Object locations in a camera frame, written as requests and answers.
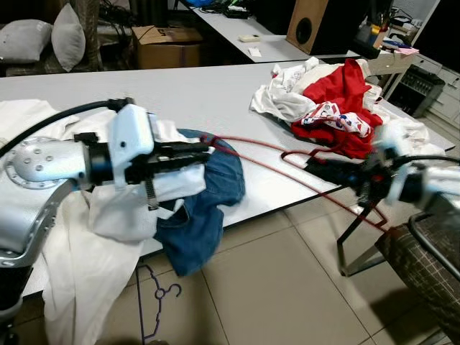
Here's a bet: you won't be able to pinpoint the brown patterned curtain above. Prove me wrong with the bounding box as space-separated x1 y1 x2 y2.
72 0 103 69

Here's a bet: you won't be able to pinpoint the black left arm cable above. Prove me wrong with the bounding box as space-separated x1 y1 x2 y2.
0 97 136 159

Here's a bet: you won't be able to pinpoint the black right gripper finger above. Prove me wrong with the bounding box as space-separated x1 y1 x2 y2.
316 170 369 189
305 156 365 173

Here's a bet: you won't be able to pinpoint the white t-shirt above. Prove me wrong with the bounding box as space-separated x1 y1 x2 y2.
90 115 209 242

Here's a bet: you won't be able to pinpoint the crumpled red garment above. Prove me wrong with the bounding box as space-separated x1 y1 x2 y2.
290 59 385 160

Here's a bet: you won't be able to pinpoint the thin purple wire hanger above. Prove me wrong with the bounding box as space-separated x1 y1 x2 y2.
135 264 183 344

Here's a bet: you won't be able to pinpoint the red plastic hanger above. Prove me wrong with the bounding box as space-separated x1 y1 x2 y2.
200 132 392 234

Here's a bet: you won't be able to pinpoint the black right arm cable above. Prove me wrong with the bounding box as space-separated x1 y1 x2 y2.
388 153 460 171

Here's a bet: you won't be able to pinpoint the metal table leg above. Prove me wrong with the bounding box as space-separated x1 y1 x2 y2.
336 201 392 277

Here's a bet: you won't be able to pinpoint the blue denim jeans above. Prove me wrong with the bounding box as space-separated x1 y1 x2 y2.
155 129 247 277

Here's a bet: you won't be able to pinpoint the white drawer cabinet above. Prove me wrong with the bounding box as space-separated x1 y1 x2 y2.
424 57 460 127

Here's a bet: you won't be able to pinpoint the cream white garment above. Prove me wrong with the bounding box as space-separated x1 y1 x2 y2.
249 57 450 155

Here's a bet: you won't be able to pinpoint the dark wicker chair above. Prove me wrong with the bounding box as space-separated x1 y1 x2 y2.
375 208 460 342

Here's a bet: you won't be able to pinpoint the brown cardboard box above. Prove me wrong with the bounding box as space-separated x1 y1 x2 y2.
133 25 204 70

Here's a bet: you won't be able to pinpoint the beige wooden shelf board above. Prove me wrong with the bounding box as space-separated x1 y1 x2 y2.
367 50 421 76

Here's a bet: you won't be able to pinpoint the black audio mixer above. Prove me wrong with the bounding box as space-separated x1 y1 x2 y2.
388 65 445 119

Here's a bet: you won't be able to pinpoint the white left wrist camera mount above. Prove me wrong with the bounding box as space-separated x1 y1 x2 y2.
108 104 160 188

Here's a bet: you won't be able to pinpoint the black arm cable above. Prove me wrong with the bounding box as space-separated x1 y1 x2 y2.
388 153 460 171
0 97 136 159

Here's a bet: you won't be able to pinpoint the wooden loudspeaker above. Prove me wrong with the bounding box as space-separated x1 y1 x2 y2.
286 0 349 56

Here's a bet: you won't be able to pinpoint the white red blue patterned garment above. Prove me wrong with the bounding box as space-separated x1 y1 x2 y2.
302 102 373 137

